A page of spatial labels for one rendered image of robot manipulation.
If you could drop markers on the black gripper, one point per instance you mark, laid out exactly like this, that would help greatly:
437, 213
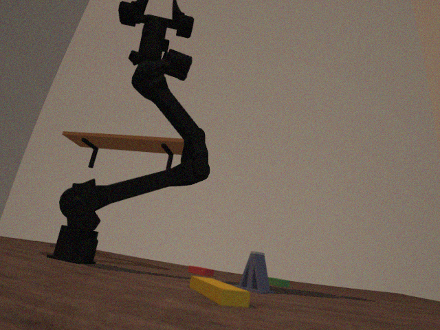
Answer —
155, 26

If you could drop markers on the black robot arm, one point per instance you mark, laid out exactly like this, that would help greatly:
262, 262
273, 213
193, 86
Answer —
77, 242

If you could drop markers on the yellow rectangular bar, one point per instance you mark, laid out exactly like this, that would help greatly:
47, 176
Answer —
220, 292

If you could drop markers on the red flat bar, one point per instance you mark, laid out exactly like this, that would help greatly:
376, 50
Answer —
201, 270

